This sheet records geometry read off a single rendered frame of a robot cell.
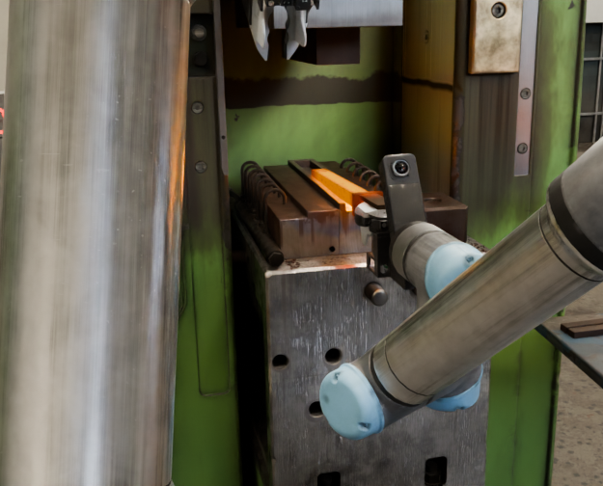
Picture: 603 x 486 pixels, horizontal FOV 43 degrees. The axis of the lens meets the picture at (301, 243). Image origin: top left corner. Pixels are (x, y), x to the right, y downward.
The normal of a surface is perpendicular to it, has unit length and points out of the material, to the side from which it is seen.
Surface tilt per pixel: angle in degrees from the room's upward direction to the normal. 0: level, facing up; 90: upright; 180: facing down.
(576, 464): 0
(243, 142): 90
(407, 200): 60
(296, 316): 90
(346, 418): 90
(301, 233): 90
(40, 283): 72
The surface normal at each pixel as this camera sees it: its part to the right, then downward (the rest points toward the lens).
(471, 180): 0.21, 0.26
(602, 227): -0.56, 0.26
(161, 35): 0.82, 0.00
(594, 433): -0.02, -0.96
